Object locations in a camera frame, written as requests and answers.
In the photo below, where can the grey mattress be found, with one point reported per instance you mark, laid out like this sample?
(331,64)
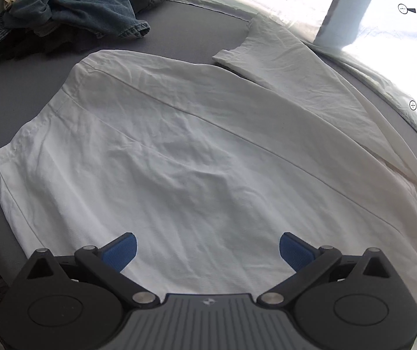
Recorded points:
(190,38)

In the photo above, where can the white printed bed sheet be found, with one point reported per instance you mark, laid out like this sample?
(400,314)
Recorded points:
(376,43)

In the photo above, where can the white shirt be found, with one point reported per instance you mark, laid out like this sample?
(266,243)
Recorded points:
(193,160)

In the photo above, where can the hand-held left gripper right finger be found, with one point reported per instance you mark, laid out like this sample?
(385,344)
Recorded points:
(293,249)

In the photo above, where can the blue denim jeans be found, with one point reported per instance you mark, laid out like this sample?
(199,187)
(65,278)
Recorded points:
(88,5)

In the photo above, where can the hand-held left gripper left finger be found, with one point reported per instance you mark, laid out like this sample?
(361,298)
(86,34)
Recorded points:
(122,251)

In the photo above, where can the dark cloth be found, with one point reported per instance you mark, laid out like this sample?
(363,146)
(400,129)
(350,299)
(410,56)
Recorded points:
(22,45)

